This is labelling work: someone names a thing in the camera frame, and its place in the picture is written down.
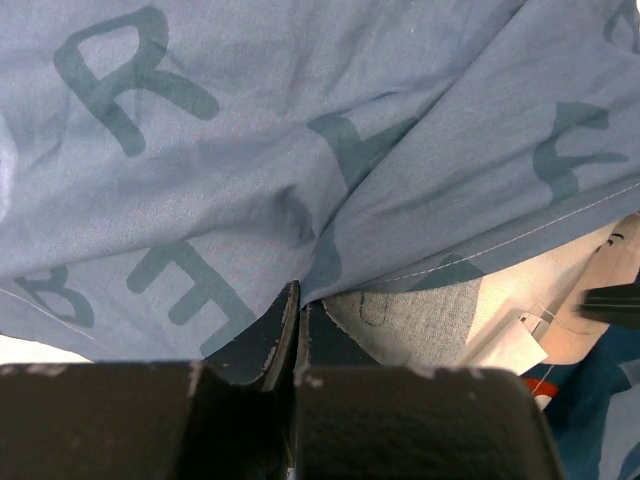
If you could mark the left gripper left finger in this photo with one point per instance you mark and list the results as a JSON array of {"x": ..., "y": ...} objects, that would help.
[{"x": 225, "y": 417}]

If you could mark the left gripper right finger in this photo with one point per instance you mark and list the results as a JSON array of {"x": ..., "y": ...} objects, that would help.
[{"x": 358, "y": 419}]

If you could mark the blue cartoon pillowcase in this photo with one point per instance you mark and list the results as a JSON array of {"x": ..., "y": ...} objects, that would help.
[{"x": 424, "y": 170}]

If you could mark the white care label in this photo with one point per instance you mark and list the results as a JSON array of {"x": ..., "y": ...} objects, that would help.
[{"x": 515, "y": 347}]

